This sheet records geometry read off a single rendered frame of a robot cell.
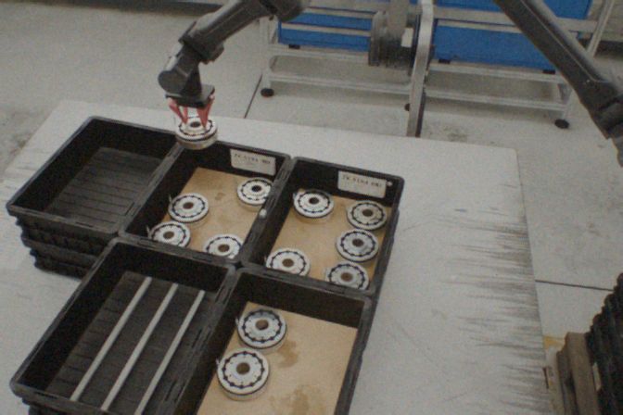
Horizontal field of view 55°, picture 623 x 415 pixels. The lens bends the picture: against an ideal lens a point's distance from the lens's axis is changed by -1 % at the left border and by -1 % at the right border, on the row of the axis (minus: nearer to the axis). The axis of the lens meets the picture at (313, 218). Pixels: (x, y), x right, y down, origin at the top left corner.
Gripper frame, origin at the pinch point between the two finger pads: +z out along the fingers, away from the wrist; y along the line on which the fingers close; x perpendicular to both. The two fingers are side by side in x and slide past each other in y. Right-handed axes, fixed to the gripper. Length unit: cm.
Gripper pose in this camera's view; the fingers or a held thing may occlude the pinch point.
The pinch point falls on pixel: (195, 121)
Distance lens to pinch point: 149.7
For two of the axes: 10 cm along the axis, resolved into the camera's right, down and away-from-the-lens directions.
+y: 9.6, 1.8, -1.9
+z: 0.0, 7.1, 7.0
